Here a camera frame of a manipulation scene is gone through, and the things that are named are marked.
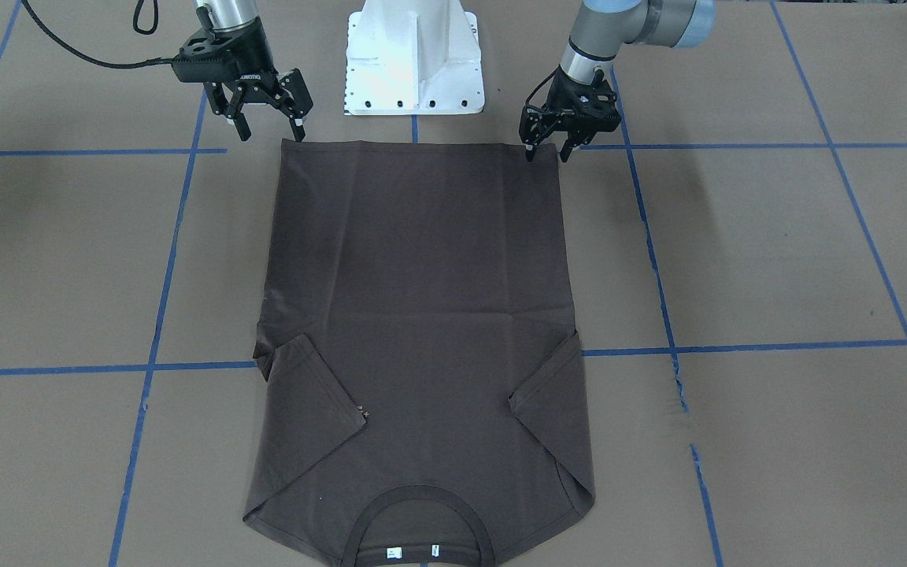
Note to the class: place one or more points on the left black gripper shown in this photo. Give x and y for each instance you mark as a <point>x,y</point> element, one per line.
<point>557,87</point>

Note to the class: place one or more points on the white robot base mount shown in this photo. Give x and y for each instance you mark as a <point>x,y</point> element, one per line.
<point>413,58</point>

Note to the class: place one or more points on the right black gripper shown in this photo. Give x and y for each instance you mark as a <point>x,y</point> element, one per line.
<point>249,53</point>

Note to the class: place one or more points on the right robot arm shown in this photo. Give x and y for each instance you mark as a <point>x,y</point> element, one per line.
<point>227,15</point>

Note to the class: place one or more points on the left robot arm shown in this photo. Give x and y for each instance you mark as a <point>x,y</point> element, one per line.
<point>601,28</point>

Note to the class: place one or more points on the dark brown t-shirt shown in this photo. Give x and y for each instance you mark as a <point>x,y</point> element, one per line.
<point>425,393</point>

